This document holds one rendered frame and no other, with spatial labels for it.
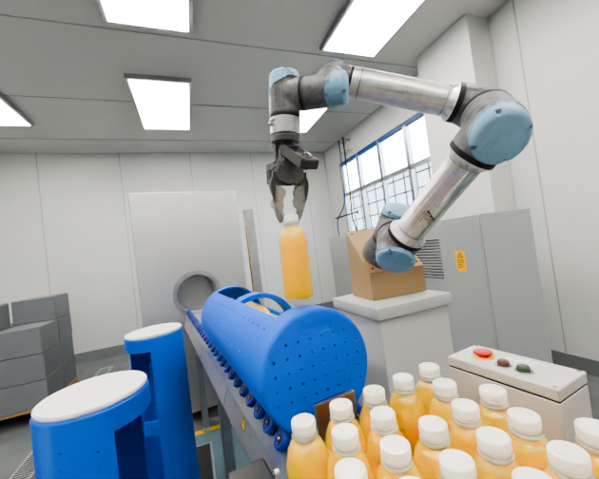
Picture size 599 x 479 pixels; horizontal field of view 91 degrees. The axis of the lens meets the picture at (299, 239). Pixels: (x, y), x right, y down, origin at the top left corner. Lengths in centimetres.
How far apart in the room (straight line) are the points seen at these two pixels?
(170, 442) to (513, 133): 184
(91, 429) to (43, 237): 525
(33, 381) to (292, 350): 361
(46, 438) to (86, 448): 10
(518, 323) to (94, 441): 230
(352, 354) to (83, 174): 574
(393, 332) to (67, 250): 552
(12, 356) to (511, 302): 430
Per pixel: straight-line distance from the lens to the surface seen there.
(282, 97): 76
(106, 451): 106
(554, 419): 70
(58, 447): 107
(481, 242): 220
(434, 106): 88
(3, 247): 631
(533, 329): 261
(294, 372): 71
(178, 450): 192
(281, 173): 72
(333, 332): 74
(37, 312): 441
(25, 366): 410
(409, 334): 111
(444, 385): 63
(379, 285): 114
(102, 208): 596
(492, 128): 75
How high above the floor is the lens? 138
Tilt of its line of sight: 2 degrees up
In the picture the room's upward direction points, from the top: 7 degrees counter-clockwise
